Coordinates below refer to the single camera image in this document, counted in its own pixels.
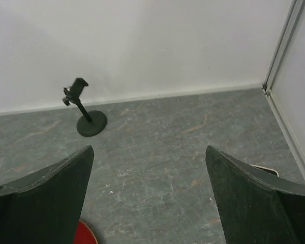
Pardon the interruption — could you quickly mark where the round red tray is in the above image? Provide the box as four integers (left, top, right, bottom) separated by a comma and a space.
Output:
73, 220, 98, 244

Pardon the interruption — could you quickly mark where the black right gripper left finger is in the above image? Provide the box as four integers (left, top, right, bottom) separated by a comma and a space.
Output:
0, 145, 94, 243

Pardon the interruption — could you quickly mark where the black phone stand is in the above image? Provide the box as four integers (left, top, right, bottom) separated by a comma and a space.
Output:
62, 78, 108, 137

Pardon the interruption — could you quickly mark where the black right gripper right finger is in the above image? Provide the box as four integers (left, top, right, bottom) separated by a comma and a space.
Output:
205, 146, 305, 243

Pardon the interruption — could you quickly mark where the cream cased smartphone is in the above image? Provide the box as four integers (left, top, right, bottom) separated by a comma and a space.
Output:
250, 164, 279, 177

